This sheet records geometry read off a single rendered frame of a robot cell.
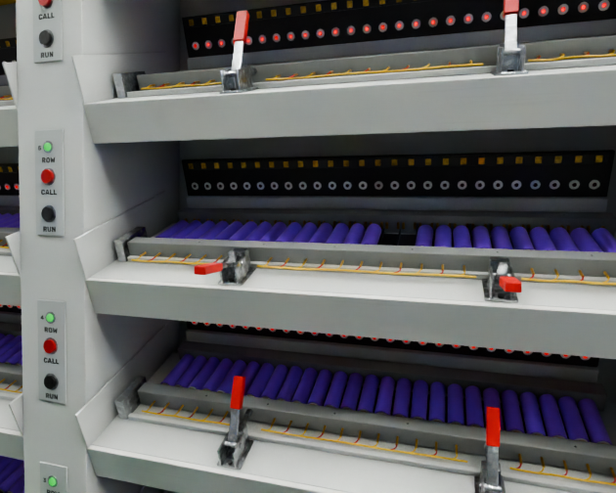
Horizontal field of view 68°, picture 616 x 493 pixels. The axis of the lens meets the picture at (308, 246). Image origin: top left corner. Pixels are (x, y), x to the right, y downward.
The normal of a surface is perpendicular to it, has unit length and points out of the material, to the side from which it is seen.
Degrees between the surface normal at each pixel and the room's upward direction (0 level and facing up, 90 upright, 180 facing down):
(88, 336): 90
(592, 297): 20
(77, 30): 90
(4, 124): 110
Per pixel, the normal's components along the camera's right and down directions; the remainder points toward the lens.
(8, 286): -0.27, 0.39
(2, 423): -0.08, -0.92
